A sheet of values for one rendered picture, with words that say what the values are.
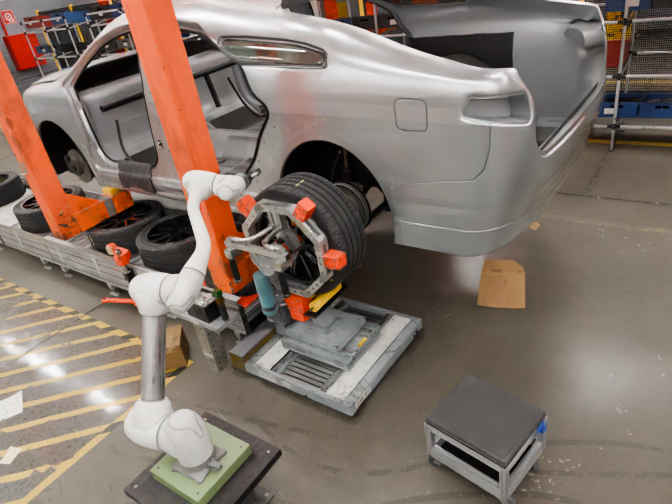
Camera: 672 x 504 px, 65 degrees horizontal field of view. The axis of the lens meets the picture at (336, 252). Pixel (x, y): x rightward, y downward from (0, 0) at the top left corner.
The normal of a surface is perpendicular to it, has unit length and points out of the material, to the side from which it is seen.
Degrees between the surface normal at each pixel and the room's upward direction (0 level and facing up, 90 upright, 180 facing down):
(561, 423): 0
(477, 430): 0
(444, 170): 90
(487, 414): 0
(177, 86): 90
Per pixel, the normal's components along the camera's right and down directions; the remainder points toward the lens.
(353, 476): -0.15, -0.85
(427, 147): -0.57, 0.49
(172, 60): 0.81, 0.18
